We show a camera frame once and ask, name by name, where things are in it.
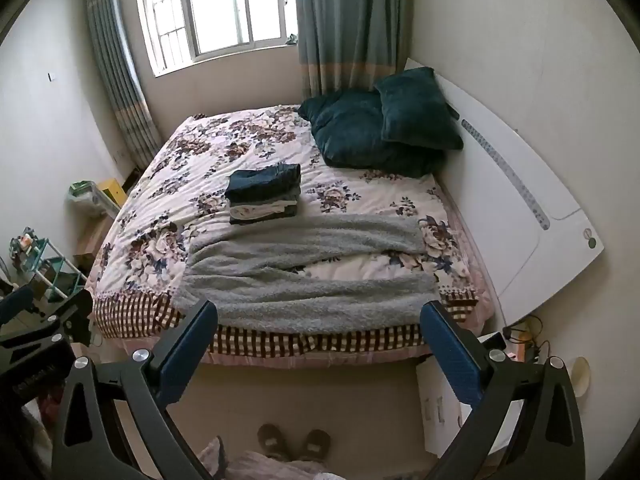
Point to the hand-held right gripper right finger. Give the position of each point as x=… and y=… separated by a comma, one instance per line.
x=452, y=355

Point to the window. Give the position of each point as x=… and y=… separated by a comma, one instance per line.
x=220, y=10

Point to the cream round object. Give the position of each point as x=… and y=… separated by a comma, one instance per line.
x=581, y=375

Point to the yellow box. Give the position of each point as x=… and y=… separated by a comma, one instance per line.
x=112, y=192

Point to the white box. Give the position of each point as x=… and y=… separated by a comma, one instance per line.
x=440, y=410

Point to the striped grey-blue curtain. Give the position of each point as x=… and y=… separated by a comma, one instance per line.
x=122, y=75

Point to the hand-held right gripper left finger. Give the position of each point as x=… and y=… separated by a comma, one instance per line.
x=185, y=355

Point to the bed with floral quilt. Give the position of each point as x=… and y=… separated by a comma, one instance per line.
x=200, y=170

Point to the plain grey-blue curtain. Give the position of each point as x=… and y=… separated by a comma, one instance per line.
x=345, y=25

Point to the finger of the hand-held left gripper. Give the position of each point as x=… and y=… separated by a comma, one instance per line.
x=70, y=317
x=15, y=301

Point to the cardboard box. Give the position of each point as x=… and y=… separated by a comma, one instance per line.
x=92, y=242

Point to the grey fluffy pants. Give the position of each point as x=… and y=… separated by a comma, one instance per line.
x=305, y=280

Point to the large dark teal pillow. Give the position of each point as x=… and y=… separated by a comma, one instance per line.
x=360, y=132

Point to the white headboard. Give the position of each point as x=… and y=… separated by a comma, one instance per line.
x=525, y=220

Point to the pink clothing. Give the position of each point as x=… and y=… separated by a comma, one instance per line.
x=260, y=467

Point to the small dark teal pillow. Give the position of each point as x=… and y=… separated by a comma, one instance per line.
x=417, y=107

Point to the white and teal rack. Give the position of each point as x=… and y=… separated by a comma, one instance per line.
x=55, y=270

